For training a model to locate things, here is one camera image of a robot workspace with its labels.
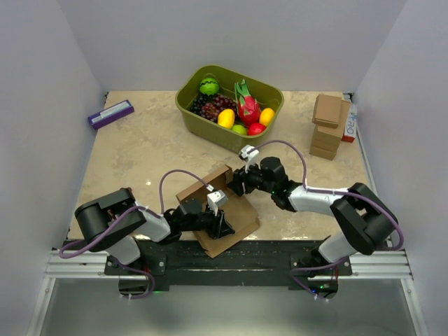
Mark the yellow mango toy right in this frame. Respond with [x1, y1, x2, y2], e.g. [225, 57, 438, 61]
[259, 108, 275, 127]

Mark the yellow mango toy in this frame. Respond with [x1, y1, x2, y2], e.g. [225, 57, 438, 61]
[218, 108, 235, 129]
[259, 108, 275, 127]

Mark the white red printed box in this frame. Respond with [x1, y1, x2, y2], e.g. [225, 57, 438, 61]
[342, 103, 358, 143]

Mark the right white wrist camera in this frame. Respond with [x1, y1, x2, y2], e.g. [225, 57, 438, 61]
[239, 145, 259, 173]

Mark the dark purple grape bunch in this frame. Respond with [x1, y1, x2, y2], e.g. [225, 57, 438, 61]
[189, 94, 210, 118]

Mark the pink dragon fruit toy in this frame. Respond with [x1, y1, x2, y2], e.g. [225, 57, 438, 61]
[234, 79, 261, 127]

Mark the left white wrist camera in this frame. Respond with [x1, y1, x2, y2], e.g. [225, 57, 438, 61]
[207, 190, 228, 216]

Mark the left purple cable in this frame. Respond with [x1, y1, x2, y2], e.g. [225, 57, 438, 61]
[58, 169, 214, 300]

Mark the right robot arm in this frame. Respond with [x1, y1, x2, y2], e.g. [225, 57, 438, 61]
[227, 157, 398, 275]

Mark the red grape bunch in bin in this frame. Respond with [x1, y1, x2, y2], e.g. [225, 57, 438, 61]
[204, 94, 237, 123]

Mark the stack of folded cardboard boxes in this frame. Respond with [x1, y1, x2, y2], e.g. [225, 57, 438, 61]
[309, 98, 351, 160]

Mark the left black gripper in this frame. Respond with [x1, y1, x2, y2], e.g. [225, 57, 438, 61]
[181, 204, 235, 240]

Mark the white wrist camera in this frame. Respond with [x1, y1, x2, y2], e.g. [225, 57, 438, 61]
[207, 190, 228, 216]
[239, 145, 259, 173]

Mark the olive green plastic bin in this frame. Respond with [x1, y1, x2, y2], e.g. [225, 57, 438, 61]
[175, 64, 284, 153]

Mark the aluminium frame rail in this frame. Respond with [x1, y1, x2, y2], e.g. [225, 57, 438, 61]
[27, 251, 427, 335]

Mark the green lime toy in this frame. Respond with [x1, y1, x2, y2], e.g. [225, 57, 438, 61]
[232, 124, 247, 135]

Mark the purple cable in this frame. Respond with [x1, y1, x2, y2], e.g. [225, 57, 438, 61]
[255, 139, 405, 302]
[58, 169, 214, 300]

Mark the red apple toy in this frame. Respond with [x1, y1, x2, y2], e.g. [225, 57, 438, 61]
[247, 122, 266, 136]

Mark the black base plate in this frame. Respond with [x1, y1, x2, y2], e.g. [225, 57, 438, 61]
[102, 240, 352, 295]

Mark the purple flat box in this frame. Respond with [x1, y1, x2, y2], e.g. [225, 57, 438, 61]
[87, 99, 134, 130]

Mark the yellow mango toy left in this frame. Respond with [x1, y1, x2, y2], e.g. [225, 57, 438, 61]
[218, 108, 235, 129]

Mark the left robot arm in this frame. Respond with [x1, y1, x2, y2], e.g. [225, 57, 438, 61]
[75, 185, 235, 274]

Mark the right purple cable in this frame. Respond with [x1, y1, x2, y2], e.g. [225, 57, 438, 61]
[255, 139, 405, 302]

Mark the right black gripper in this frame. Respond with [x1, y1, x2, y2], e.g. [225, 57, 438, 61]
[227, 157, 275, 197]

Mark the brown cardboard paper box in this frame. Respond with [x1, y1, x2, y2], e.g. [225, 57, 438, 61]
[194, 165, 260, 258]

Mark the top folded cardboard box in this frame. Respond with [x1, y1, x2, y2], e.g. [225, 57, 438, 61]
[311, 94, 342, 129]

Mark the green watermelon toy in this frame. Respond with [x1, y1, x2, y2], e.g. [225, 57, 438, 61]
[199, 77, 220, 96]

